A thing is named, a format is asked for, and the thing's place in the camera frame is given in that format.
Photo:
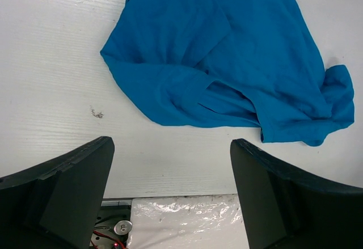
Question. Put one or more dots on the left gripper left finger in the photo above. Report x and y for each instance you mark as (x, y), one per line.
(55, 204)

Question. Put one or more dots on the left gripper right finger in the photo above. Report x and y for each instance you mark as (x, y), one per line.
(284, 206)

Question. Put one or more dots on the blue t shirt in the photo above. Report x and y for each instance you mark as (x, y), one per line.
(239, 63)

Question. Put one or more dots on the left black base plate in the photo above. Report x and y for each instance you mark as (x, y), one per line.
(113, 224)

